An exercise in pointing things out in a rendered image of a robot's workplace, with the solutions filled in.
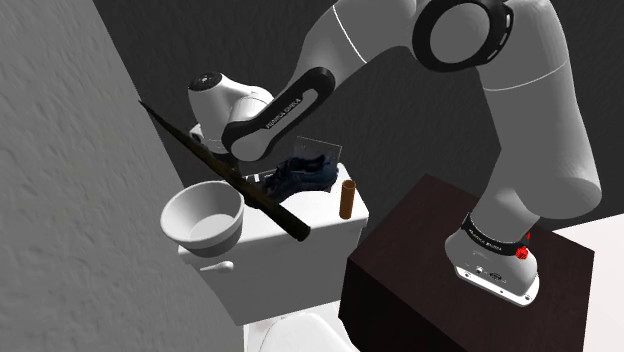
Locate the long dark brown stick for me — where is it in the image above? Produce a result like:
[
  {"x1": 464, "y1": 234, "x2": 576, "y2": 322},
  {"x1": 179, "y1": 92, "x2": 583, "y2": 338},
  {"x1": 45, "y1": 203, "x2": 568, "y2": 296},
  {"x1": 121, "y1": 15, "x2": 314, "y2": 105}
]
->
[{"x1": 138, "y1": 99, "x2": 312, "y2": 243}]

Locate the dark blue shoe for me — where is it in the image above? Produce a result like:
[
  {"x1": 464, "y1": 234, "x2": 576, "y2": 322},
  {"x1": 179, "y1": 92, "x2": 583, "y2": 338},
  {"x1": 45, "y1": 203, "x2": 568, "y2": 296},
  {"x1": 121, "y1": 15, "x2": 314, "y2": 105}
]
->
[{"x1": 263, "y1": 154, "x2": 340, "y2": 203}]

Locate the white bowl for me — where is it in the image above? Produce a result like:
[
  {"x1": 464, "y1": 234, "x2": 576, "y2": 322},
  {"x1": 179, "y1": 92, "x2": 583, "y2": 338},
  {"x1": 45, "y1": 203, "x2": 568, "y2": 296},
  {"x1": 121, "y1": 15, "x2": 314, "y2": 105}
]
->
[{"x1": 159, "y1": 180, "x2": 246, "y2": 259}]

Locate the clear glass panel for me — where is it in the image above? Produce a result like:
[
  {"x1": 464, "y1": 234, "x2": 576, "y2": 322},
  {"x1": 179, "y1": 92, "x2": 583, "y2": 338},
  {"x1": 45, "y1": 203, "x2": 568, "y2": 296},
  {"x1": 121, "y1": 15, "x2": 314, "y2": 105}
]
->
[{"x1": 293, "y1": 135, "x2": 343, "y2": 170}]

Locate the brown cylinder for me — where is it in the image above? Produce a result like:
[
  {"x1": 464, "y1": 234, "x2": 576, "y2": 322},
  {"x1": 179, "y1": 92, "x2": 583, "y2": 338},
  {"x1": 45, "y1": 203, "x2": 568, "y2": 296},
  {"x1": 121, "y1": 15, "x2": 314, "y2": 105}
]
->
[{"x1": 338, "y1": 179, "x2": 358, "y2": 221}]

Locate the white toilet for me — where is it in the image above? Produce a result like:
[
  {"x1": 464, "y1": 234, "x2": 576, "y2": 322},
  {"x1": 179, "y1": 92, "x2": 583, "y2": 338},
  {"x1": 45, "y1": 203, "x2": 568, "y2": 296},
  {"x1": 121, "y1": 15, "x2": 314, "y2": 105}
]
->
[{"x1": 176, "y1": 162, "x2": 370, "y2": 352}]

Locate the dark brown robot stand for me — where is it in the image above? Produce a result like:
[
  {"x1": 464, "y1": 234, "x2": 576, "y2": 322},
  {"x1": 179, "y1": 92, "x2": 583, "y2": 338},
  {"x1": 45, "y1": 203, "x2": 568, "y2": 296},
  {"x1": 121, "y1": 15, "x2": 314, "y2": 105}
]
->
[{"x1": 338, "y1": 172, "x2": 596, "y2": 352}]

